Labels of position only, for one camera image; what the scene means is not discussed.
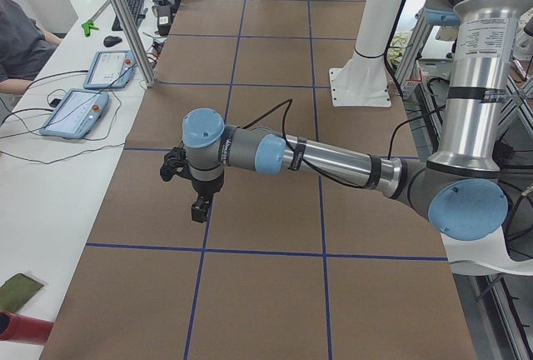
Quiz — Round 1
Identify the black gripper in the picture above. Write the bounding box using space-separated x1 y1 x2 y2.
191 172 224 223

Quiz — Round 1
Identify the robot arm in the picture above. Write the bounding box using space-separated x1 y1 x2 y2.
176 0 532 241

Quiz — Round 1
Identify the near blue teach pendant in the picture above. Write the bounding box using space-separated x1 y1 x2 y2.
39 89 109 139

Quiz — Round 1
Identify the blue teach pendant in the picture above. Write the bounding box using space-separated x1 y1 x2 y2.
83 50 137 90
39 89 109 139

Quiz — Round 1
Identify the far blue teach pendant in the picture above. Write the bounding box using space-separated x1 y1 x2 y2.
83 50 137 90

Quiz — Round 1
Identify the black computer mouse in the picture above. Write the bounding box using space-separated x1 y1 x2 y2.
103 36 122 48

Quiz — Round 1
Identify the green cloth pouch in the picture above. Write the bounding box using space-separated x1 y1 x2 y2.
1 273 44 313

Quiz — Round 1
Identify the green clamp tool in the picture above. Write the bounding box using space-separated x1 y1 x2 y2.
81 19 99 38

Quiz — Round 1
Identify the black keyboard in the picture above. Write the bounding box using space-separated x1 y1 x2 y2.
125 0 147 28

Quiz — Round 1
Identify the red cylinder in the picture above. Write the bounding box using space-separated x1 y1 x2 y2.
1 312 54 346

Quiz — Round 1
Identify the seated person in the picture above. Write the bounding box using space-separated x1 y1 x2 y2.
1 0 62 95

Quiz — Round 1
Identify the white curved chair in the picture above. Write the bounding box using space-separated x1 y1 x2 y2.
441 227 533 277

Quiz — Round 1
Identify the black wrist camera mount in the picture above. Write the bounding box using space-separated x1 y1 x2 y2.
160 142 192 182

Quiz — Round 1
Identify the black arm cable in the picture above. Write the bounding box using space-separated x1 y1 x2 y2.
241 99 445 188

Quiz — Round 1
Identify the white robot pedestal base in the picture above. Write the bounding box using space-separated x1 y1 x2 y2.
329 0 402 108

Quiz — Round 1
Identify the aluminium frame post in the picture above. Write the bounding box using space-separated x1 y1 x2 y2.
110 0 156 88

